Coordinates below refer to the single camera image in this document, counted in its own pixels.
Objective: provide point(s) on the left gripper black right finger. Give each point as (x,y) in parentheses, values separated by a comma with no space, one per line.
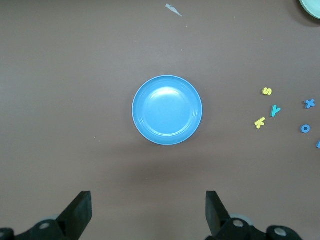
(217,215)

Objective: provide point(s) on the mint green plate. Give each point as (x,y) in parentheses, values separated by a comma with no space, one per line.
(312,7)

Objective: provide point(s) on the blue foam letter x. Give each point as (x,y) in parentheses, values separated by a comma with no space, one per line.
(309,103)

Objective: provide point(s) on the blue plate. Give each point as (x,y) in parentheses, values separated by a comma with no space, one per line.
(167,111)

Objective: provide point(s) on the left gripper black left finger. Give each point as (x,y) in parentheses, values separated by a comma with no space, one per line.
(75,215)

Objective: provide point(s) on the yellow foam letter k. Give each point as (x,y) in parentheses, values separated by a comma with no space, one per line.
(260,123)

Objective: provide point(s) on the teal foam letter y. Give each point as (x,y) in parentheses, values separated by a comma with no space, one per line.
(275,110)

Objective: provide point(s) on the yellow foam letter s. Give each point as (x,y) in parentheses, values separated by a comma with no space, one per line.
(267,91)

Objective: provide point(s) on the white tape scrap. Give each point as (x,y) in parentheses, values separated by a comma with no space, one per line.
(173,9)

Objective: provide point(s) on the brown table cover sheet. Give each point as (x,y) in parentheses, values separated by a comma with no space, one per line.
(75,75)

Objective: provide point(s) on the blue foam letter m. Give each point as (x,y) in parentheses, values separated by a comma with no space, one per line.
(318,144)

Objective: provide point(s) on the blue foam letter o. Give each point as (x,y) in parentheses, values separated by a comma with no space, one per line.
(302,128)

